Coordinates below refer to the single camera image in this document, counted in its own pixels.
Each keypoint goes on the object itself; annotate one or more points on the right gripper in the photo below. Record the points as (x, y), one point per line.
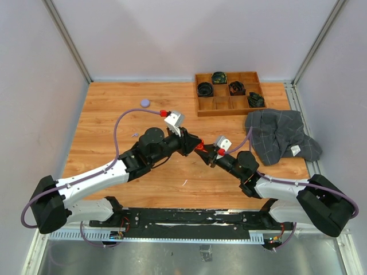
(211, 156)

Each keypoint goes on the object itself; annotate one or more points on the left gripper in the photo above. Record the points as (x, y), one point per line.
(188, 142)

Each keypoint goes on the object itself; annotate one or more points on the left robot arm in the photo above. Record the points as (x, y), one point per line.
(54, 203)

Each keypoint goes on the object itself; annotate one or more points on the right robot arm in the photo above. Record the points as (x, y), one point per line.
(314, 201)

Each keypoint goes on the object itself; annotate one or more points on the lilac earbud case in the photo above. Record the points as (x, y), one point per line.
(145, 103)

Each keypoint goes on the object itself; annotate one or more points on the wooden compartment tray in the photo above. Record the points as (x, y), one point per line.
(228, 93)

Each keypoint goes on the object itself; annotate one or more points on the grey checked cloth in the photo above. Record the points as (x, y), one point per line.
(280, 134)

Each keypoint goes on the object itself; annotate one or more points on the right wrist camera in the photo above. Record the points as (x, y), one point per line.
(223, 143)

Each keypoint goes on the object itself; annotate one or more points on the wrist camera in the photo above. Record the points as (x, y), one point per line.
(223, 143)
(173, 122)

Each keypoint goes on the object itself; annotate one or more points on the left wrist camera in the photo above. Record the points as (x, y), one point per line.
(173, 122)

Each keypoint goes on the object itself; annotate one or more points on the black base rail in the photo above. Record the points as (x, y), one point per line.
(190, 224)

